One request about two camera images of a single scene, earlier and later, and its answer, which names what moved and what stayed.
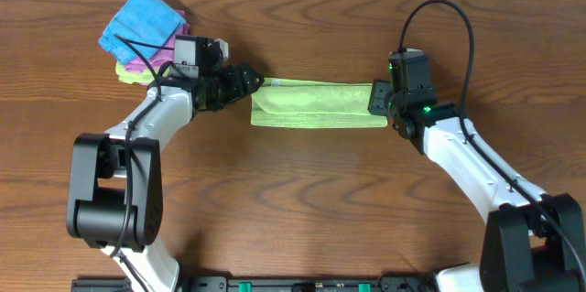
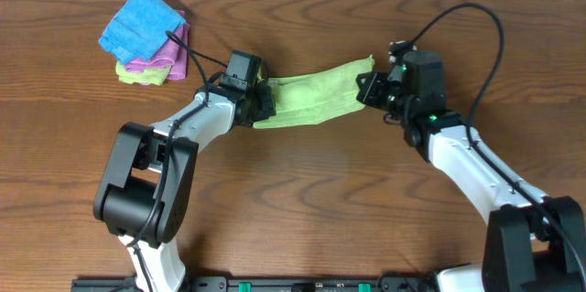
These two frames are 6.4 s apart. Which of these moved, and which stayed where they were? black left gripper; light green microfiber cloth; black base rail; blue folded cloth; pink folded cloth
Moved: light green microfiber cloth; black left gripper
Stayed: pink folded cloth; blue folded cloth; black base rail
